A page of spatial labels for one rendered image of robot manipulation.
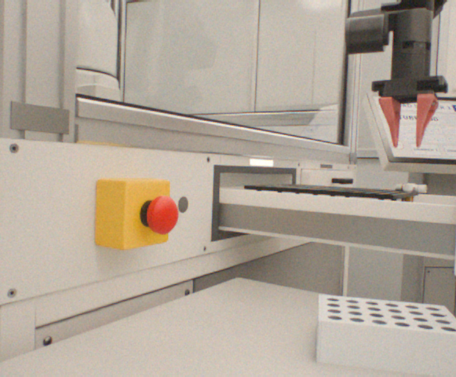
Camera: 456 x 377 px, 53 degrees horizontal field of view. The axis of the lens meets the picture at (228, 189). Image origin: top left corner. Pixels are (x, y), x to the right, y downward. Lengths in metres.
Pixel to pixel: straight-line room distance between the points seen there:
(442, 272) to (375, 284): 0.85
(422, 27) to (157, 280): 0.53
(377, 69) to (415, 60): 1.76
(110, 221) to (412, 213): 0.34
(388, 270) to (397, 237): 1.91
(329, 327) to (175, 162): 0.29
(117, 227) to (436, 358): 0.31
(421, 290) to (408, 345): 1.25
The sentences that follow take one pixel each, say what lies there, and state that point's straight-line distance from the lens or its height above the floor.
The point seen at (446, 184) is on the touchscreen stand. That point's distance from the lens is 1.66.
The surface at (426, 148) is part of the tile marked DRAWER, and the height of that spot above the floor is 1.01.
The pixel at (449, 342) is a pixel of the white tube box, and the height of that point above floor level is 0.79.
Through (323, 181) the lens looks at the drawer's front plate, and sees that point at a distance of 1.01.
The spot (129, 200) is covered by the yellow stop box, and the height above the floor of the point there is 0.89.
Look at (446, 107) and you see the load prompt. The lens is 1.73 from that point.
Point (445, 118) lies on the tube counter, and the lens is 1.68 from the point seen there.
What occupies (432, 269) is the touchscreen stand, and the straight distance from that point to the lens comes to 1.68.
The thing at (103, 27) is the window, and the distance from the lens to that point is 0.54.
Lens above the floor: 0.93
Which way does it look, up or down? 3 degrees down
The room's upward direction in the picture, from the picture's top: 2 degrees clockwise
